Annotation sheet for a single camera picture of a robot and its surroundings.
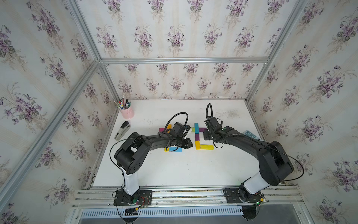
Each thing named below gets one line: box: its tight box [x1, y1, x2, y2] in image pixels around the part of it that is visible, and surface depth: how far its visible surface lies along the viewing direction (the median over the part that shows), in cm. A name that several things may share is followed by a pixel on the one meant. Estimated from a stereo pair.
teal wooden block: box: [194, 123, 200, 134], surface depth 103 cm
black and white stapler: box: [113, 120, 131, 142], surface depth 100 cm
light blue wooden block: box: [169, 147, 183, 153], surface depth 84 cm
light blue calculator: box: [242, 130, 261, 140], surface depth 100 cm
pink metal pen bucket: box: [120, 106, 135, 120], surface depth 104 cm
